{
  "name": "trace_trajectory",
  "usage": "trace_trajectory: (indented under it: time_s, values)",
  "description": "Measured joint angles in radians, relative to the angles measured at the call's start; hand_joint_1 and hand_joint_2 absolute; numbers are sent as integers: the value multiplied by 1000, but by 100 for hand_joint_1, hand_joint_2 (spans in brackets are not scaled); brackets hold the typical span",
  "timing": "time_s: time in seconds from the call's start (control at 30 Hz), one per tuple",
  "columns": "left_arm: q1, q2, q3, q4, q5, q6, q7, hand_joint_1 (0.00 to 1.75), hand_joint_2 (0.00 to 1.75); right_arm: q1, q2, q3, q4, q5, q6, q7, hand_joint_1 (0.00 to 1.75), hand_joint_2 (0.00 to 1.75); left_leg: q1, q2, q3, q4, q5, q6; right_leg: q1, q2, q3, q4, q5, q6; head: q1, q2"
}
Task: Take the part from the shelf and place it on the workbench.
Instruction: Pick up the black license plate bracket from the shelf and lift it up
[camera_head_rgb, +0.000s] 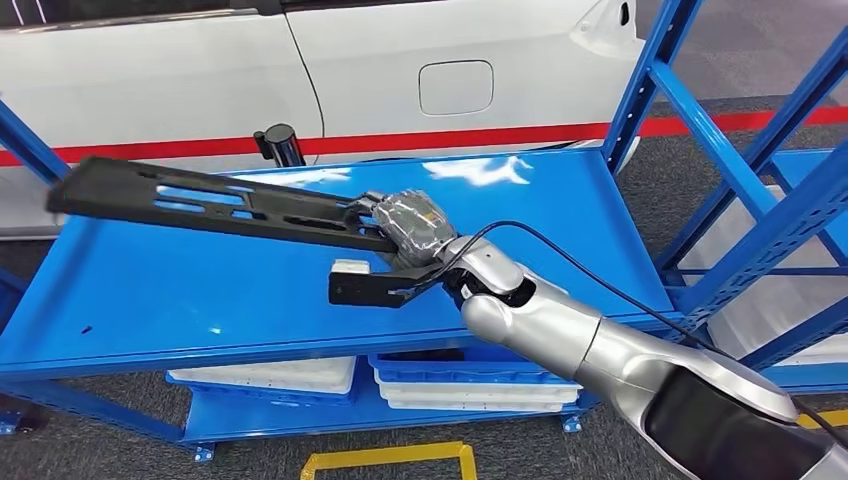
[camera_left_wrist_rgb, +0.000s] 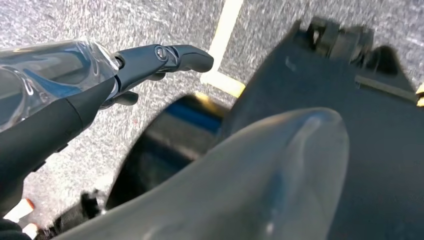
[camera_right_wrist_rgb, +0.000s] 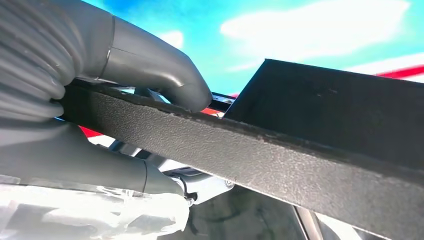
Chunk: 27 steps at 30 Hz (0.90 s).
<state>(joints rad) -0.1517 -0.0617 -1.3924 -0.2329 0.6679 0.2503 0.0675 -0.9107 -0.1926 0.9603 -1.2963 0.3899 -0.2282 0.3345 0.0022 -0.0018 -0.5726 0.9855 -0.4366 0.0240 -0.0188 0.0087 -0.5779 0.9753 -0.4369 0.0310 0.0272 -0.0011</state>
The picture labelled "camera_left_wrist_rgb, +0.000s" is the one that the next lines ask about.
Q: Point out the yellow floor tape square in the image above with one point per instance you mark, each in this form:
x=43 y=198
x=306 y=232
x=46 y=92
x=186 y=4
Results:
x=225 y=33

